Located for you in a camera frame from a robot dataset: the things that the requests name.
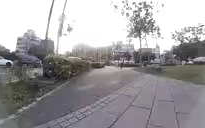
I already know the row of buildings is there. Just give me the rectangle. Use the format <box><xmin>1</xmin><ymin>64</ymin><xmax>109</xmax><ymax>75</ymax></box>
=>
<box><xmin>71</xmin><ymin>40</ymin><xmax>162</xmax><ymax>63</ymax></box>

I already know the green hedge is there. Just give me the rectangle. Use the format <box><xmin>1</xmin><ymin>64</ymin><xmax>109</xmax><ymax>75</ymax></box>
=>
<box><xmin>43</xmin><ymin>54</ymin><xmax>106</xmax><ymax>80</ymax></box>

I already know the grey asphalt path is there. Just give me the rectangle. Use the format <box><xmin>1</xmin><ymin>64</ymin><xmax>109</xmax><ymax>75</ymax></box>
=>
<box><xmin>3</xmin><ymin>65</ymin><xmax>143</xmax><ymax>128</ymax></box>

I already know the thin tree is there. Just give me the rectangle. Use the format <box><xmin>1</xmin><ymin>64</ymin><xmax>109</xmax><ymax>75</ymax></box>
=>
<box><xmin>111</xmin><ymin>0</ymin><xmax>165</xmax><ymax>66</ymax></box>

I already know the palm trunk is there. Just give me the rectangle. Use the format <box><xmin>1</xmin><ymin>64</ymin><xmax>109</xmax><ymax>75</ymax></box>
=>
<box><xmin>55</xmin><ymin>0</ymin><xmax>69</xmax><ymax>56</ymax></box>
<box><xmin>44</xmin><ymin>0</ymin><xmax>56</xmax><ymax>41</ymax></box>

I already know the dark car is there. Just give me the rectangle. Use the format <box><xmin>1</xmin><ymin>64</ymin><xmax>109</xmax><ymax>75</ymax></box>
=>
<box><xmin>14</xmin><ymin>54</ymin><xmax>44</xmax><ymax>69</ymax></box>

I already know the stone slab pavement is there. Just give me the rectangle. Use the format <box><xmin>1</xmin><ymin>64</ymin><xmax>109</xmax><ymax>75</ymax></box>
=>
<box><xmin>34</xmin><ymin>71</ymin><xmax>205</xmax><ymax>128</ymax></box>

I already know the tall pale building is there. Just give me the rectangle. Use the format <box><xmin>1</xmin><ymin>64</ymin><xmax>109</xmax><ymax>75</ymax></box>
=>
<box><xmin>15</xmin><ymin>29</ymin><xmax>43</xmax><ymax>56</ymax></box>

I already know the pale kerb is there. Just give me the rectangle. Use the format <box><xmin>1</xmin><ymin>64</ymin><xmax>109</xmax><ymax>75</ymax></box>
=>
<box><xmin>0</xmin><ymin>78</ymin><xmax>72</xmax><ymax>128</ymax></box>

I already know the grass strip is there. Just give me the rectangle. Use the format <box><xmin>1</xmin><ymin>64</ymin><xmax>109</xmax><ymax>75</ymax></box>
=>
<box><xmin>0</xmin><ymin>77</ymin><xmax>69</xmax><ymax>112</ymax></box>

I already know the grass lawn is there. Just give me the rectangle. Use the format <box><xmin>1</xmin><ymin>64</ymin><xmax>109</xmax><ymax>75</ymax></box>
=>
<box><xmin>134</xmin><ymin>63</ymin><xmax>205</xmax><ymax>89</ymax></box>

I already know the row of trees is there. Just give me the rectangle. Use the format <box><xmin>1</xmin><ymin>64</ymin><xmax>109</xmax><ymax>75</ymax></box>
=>
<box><xmin>171</xmin><ymin>23</ymin><xmax>205</xmax><ymax>63</ymax></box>

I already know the pale vehicle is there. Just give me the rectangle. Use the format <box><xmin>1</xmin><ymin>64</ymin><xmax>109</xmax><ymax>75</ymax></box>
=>
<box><xmin>192</xmin><ymin>55</ymin><xmax>205</xmax><ymax>65</ymax></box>

